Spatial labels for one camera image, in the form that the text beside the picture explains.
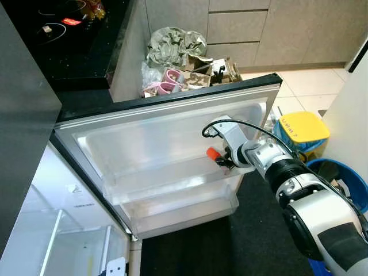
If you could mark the brown cardboard box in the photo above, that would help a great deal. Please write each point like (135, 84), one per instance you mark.
(198, 77)

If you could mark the black induction hob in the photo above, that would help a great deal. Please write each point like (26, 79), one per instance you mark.
(34, 40)

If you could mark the blue plastic bucket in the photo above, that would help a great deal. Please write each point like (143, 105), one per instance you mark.
(353, 178)

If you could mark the crumpled grey-green bag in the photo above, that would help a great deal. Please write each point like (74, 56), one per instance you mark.
(172, 49)

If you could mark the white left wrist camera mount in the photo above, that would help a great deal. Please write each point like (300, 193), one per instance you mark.
(115, 267)

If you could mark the grey kitchen cabinets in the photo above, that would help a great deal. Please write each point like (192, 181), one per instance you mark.
(287, 34)

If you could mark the grey fridge freezer door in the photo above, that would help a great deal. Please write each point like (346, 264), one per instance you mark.
(23, 115)

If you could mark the clear bottle orange cap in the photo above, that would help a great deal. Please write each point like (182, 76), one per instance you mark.
(213, 153)

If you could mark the black floor mat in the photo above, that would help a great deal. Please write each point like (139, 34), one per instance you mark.
(218, 253)

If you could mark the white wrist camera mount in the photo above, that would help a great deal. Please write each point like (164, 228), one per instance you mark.
(115, 267)
(233, 135)

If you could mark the clear fridge door bin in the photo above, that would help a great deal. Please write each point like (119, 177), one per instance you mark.
(184, 215)
(161, 184)

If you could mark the black kitchen countertop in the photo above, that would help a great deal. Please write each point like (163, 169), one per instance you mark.
(86, 57)

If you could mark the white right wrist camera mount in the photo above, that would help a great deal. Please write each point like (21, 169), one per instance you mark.
(233, 135)

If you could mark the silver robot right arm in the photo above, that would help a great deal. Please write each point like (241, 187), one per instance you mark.
(322, 218)

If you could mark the yellow bin blue liner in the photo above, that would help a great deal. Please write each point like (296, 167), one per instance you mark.
(305, 126)

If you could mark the fridge door white inner lining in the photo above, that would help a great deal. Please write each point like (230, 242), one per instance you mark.
(144, 138)

